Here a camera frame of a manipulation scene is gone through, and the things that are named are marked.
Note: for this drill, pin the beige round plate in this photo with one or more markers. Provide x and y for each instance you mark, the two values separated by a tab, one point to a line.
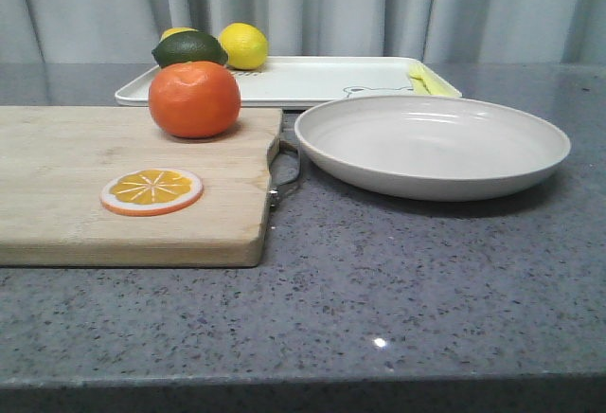
431	148

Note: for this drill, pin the orange mandarin fruit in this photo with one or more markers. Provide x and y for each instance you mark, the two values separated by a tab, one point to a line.
194	100

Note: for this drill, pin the white bear print tray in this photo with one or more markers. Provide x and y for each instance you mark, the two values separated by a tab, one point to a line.
300	82

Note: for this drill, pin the yellow lemon right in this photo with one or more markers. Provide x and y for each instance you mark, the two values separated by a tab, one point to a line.
246	46

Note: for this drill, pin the orange slice toy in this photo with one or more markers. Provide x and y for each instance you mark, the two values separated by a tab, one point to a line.
151	192

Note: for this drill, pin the yellow plastic fork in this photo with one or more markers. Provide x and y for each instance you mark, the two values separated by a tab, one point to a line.
436	85

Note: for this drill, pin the green lime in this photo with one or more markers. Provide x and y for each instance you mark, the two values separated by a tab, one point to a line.
189	46

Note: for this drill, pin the yellow lemon behind lime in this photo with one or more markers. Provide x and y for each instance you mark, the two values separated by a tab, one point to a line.
175	30

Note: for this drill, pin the wooden cutting board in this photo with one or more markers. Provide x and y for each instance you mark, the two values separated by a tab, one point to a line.
55	161

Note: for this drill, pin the grey curtain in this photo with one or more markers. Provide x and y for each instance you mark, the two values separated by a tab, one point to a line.
435	31

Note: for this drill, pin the metal cutting board handle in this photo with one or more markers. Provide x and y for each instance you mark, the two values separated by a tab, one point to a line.
283	184

